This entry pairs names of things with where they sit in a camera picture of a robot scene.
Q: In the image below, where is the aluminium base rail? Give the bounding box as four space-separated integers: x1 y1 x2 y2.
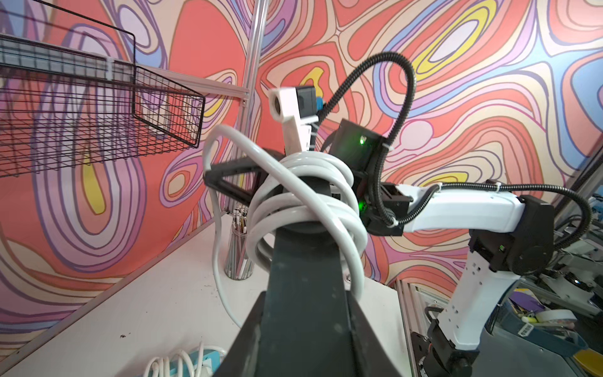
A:
394 280 449 376

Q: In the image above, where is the metal cup of pens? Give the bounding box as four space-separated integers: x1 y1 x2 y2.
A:
224 205 254 281

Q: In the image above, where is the aluminium frame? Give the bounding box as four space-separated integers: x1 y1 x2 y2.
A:
145 0 270 138

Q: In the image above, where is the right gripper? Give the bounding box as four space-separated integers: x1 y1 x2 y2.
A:
204 119 404 236

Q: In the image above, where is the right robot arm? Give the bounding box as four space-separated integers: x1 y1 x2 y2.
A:
204 52 592 376

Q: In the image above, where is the blue power strip with cord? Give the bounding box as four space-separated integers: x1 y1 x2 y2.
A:
141 342 228 377

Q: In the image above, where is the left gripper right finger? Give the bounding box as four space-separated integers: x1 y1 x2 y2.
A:
346 292 401 377

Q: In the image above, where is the black wire basket back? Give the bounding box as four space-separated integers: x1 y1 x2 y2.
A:
1 1 206 177

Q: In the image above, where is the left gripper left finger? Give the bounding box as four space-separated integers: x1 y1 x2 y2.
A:
215 292 273 376

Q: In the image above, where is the black power strip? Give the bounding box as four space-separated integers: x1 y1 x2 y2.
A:
247 152 367 376

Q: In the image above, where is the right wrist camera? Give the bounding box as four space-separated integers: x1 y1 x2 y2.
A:
269 86 323 156

